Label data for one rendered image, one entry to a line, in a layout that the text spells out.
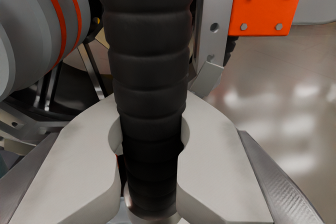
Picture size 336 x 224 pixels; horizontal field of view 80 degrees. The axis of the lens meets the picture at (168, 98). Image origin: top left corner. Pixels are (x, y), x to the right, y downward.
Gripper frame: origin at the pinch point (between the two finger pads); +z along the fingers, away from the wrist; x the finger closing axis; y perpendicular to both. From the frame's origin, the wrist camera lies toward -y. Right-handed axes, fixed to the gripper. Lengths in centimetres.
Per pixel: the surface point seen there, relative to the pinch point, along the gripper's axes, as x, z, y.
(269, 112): 82, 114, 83
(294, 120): 95, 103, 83
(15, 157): -45, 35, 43
